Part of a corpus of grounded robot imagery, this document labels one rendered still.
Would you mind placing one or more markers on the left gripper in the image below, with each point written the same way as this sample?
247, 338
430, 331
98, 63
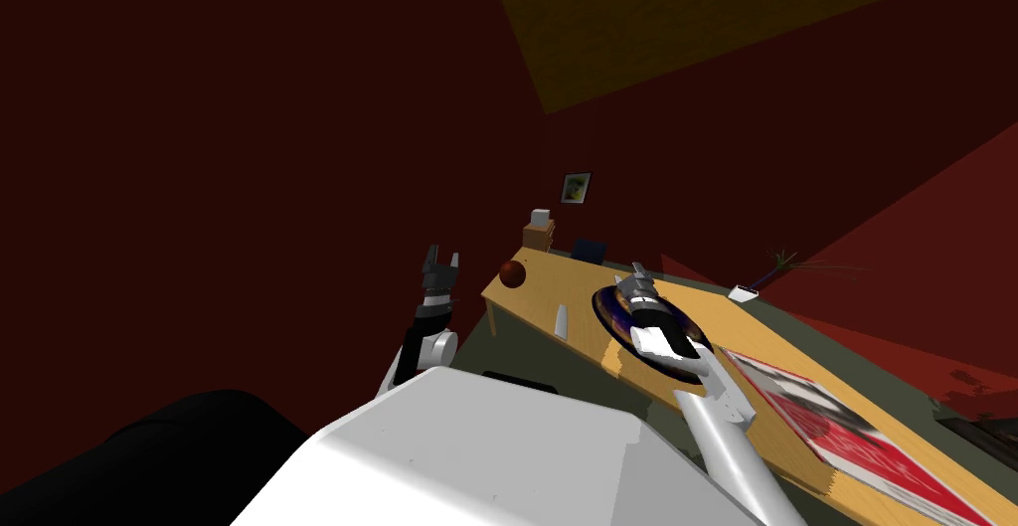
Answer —
440, 281

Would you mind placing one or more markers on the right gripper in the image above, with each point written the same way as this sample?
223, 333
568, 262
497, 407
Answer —
640, 289

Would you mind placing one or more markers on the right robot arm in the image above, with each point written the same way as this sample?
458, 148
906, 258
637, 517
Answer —
728, 442

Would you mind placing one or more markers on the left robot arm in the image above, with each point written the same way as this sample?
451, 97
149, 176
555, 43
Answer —
413, 347

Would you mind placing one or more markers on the dark purple plate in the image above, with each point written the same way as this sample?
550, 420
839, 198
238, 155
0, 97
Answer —
611, 315

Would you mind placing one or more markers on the dark blue chair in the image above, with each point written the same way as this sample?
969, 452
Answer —
588, 251

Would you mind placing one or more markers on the red-brown apple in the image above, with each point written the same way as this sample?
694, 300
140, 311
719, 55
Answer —
512, 274

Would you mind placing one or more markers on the wooden box with grey cube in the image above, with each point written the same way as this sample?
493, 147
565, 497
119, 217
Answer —
539, 232

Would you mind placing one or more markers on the framed picture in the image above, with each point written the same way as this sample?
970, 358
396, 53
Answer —
576, 188

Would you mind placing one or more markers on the white pot with plant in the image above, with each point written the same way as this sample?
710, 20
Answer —
746, 294

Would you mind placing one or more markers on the light wooden table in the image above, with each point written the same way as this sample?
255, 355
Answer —
763, 327

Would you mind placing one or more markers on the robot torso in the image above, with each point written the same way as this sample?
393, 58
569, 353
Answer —
485, 462

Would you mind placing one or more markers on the red and white magazine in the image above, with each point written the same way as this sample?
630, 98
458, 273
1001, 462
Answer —
851, 430

